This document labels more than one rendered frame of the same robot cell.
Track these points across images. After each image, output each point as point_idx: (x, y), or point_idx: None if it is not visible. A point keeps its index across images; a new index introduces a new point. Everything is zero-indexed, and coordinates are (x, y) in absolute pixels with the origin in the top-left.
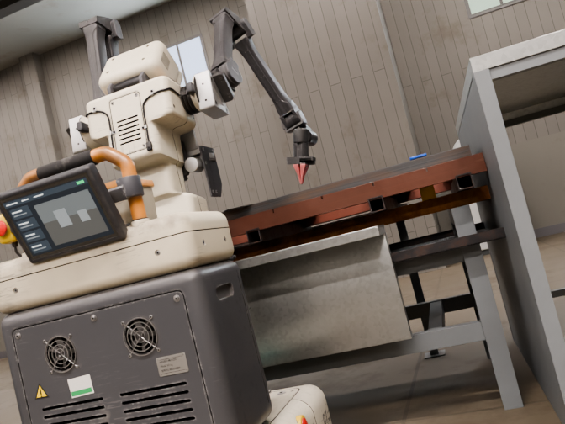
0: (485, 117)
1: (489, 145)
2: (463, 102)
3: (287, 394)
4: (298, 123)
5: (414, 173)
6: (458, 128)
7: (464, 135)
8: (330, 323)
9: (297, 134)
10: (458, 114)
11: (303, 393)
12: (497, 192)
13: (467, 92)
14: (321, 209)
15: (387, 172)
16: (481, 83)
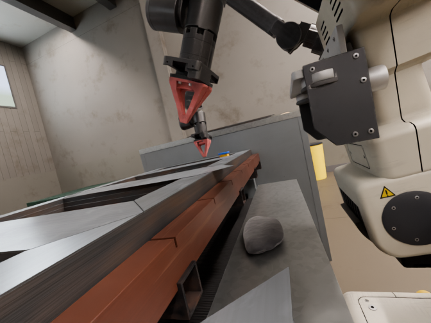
0: (307, 133)
1: (294, 147)
2: (228, 131)
3: (376, 302)
4: (201, 107)
5: (255, 157)
6: (158, 149)
7: (183, 151)
8: None
9: (204, 115)
10: (181, 140)
11: (374, 292)
12: (277, 168)
13: (256, 125)
14: (249, 173)
15: (245, 156)
16: None
